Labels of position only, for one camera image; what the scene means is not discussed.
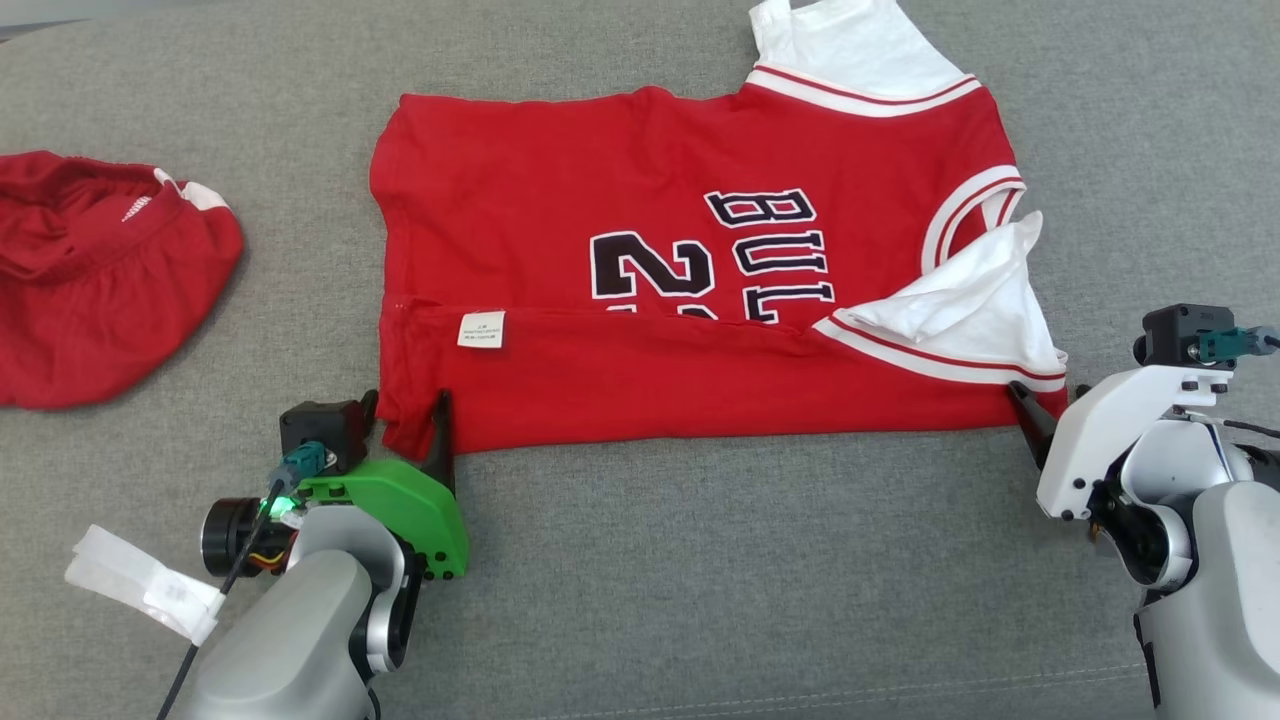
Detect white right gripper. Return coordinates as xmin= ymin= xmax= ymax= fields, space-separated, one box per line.
xmin=1005 ymin=365 xmax=1233 ymax=521

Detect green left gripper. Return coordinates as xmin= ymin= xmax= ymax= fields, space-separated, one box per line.
xmin=298 ymin=389 xmax=469 ymax=581

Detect red white basketball jersey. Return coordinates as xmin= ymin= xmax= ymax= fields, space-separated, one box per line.
xmin=370 ymin=0 xmax=1069 ymax=461

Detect red shorts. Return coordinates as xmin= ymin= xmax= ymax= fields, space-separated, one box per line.
xmin=0 ymin=150 xmax=246 ymax=411

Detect grey fabric sofa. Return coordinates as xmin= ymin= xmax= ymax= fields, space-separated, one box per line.
xmin=0 ymin=0 xmax=1280 ymax=720

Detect teal left camera connector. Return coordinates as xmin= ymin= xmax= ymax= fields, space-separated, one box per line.
xmin=262 ymin=440 xmax=331 ymax=501

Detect teal camera connector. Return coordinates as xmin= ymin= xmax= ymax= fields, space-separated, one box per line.
xmin=262 ymin=440 xmax=331 ymax=501
xmin=1198 ymin=325 xmax=1280 ymax=366

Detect teal right camera connector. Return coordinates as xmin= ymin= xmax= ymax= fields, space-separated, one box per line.
xmin=1198 ymin=325 xmax=1280 ymax=366

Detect black left camera cable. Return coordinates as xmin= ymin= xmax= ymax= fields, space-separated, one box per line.
xmin=155 ymin=480 xmax=286 ymax=720

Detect white tape cable label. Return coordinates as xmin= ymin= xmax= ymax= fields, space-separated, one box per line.
xmin=65 ymin=525 xmax=226 ymax=646

